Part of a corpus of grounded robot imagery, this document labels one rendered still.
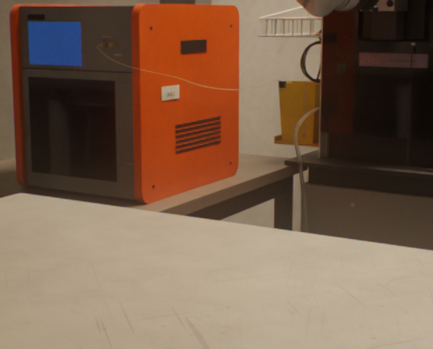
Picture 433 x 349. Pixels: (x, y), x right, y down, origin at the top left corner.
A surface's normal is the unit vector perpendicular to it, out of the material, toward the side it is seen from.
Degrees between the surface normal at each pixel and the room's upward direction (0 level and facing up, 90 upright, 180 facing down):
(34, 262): 0
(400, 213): 90
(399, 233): 90
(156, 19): 90
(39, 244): 0
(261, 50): 90
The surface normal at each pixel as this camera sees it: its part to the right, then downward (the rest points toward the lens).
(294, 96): -0.50, 0.21
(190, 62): 0.86, 0.09
